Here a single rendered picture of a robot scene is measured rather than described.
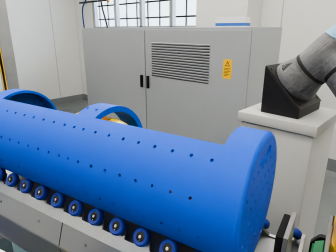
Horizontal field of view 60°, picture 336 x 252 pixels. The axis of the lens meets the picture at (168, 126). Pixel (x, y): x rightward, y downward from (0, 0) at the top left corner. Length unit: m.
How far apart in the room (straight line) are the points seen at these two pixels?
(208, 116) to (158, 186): 1.88
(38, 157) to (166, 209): 0.40
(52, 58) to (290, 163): 5.26
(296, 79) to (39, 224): 1.03
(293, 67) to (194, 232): 0.84
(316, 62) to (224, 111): 1.24
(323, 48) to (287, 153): 0.41
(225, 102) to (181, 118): 0.49
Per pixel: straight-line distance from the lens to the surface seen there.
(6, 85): 1.78
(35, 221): 1.02
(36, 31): 5.89
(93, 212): 0.82
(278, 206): 1.35
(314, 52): 1.22
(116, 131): 0.68
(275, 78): 1.24
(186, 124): 2.60
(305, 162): 1.23
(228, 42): 2.26
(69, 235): 0.91
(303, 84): 1.24
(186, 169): 0.56
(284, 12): 3.45
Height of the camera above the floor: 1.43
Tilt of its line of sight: 18 degrees down
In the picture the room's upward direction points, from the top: straight up
